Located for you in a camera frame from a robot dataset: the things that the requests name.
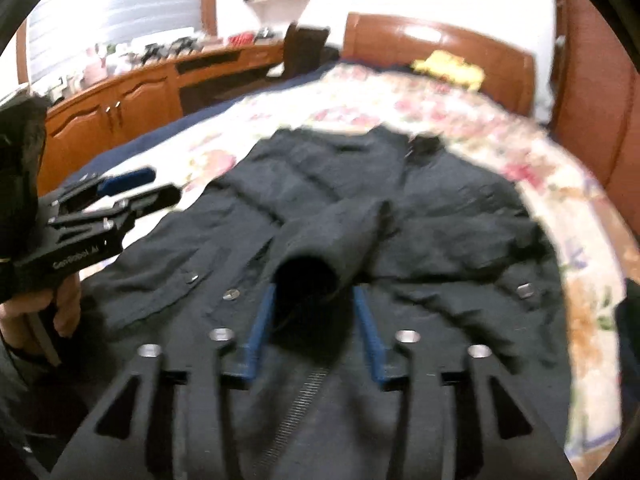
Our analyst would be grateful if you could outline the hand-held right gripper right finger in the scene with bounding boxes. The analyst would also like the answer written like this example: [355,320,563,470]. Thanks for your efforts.
[350,284,571,480]

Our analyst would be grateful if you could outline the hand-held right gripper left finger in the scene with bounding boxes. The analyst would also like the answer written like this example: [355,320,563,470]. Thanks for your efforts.
[50,282,278,480]

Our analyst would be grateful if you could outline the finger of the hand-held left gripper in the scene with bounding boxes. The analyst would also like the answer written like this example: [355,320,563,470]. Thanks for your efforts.
[60,166,157,206]
[47,184,182,233]

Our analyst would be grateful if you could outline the black crinkled zip jacket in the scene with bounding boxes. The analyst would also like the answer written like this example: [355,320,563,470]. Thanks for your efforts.
[65,125,573,480]

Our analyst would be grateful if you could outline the black nylon jacket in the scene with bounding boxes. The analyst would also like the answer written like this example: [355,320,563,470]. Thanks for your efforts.
[614,280,640,361]

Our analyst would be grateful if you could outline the person's left hand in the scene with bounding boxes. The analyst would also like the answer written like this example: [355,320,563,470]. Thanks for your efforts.
[0,272,83,356]

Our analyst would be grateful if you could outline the wooden desk cabinet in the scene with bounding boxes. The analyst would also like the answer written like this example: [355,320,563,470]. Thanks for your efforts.
[15,40,286,196]

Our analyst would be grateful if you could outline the pink vase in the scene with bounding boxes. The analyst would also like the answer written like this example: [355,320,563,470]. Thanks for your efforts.
[82,45,108,83]

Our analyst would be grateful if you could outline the grey window blind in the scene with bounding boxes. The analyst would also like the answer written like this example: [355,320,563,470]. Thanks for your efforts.
[25,0,206,86]

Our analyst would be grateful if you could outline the dark chair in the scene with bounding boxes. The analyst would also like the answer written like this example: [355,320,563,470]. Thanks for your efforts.
[282,22,331,81]

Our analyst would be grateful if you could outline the floral blanket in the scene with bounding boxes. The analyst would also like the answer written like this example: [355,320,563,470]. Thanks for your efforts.
[85,62,631,461]

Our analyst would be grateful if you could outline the yellow plush toy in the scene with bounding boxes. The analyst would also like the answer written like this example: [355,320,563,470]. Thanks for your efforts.
[410,50,486,92]

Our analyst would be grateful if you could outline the wooden bed headboard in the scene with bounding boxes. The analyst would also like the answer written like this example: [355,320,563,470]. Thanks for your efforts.
[342,11,538,116]

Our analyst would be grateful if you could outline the louvered wooden wardrobe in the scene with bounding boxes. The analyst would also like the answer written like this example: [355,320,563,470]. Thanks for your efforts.
[550,0,640,241]

